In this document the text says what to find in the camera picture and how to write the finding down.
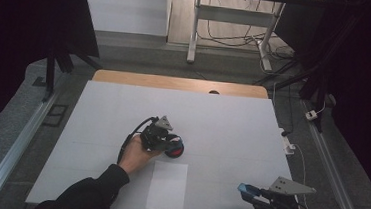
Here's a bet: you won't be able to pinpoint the person's left hand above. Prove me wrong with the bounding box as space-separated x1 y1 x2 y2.
117 133 164 178

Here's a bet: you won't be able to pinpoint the round black red ink pad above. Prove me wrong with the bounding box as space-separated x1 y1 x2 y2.
163 133 186 160

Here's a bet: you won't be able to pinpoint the large white table cover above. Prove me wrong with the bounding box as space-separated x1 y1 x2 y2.
24 76 299 209

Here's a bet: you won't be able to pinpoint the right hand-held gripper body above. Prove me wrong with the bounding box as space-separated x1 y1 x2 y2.
253 174 318 209

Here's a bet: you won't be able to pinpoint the white power adapter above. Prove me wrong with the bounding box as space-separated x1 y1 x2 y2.
305 109 319 122

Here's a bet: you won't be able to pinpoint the white power strip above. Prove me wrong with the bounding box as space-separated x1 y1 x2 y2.
276 127 298 156

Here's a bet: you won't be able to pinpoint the black floor cables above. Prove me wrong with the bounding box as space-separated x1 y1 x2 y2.
193 0 303 89

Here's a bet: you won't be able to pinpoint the white metal desk frame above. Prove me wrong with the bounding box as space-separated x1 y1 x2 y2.
186 0 287 74

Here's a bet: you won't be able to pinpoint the white paper sheet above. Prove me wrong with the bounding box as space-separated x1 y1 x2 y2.
145 160 190 209

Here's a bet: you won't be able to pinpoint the black curtain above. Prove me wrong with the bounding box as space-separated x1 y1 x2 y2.
0 0 104 158
260 0 371 209

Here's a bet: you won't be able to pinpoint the black tripod stand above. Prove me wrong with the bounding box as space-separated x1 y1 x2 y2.
41 44 104 108

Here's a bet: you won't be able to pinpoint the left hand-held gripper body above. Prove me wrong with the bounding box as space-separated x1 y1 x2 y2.
139 113 176 154

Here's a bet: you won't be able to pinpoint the blue stamp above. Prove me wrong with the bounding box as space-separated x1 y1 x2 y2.
236 182 262 201

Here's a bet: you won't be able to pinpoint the aluminium rail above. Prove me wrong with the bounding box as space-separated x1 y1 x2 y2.
294 100 371 209
0 69 73 209

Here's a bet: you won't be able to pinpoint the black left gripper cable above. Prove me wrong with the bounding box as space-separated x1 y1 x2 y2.
116 112 160 167

